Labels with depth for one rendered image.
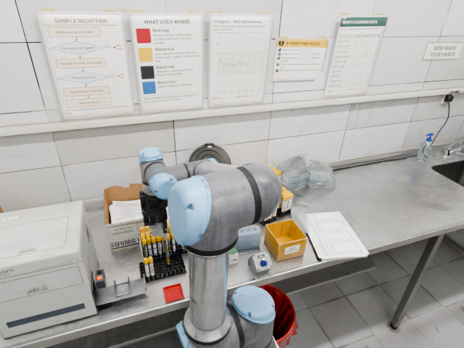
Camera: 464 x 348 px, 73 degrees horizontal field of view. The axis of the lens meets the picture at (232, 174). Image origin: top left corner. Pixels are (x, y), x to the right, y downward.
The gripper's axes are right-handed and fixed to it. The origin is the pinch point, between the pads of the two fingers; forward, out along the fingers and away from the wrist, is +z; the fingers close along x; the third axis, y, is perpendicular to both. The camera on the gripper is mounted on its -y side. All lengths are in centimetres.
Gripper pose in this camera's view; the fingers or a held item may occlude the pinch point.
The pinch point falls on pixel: (165, 234)
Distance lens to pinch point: 121.6
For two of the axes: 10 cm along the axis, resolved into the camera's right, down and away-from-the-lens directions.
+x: 3.5, 4.9, -8.0
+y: -9.4, 1.5, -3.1
